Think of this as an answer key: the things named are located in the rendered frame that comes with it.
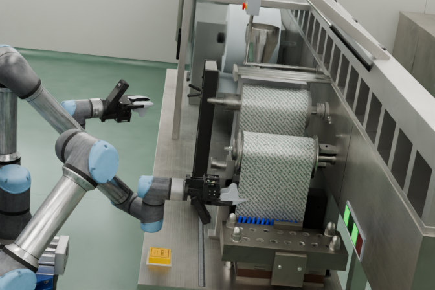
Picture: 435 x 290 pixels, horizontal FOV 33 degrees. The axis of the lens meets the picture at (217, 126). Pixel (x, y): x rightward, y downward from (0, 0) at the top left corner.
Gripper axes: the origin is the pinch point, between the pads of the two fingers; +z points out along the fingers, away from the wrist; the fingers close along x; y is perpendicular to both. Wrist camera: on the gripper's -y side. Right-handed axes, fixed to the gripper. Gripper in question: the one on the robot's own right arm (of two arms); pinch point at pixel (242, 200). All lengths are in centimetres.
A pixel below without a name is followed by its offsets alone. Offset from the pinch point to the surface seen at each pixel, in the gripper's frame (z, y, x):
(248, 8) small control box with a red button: -1, 55, 58
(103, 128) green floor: -81, -109, 348
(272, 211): 10.6, -2.7, -0.3
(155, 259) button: -27.4, -17.4, -13.5
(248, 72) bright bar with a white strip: -0.6, 36.5, 30.6
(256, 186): 3.8, 6.0, -0.2
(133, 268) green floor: -39, -109, 133
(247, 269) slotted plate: 2.3, -15.1, -18.8
